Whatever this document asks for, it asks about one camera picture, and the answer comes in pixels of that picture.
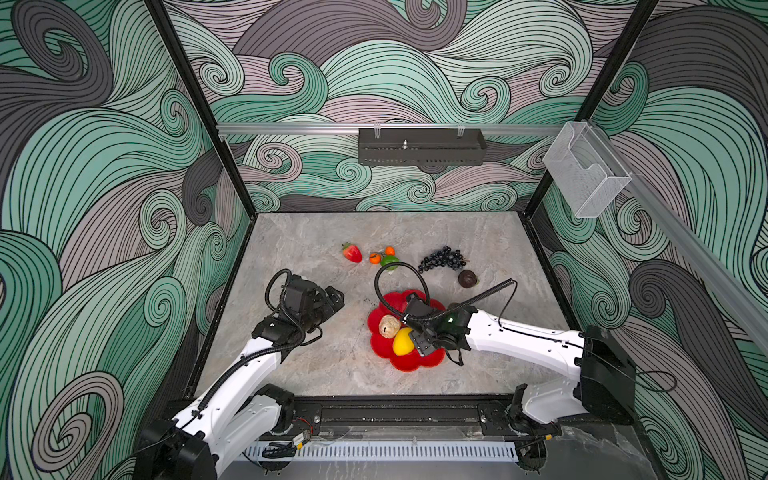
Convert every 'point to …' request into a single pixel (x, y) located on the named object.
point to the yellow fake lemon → (402, 344)
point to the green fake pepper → (388, 259)
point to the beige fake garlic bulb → (389, 326)
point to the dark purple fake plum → (467, 278)
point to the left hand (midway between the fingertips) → (335, 299)
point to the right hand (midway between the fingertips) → (425, 335)
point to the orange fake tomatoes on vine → (375, 257)
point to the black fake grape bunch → (442, 258)
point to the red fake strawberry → (352, 252)
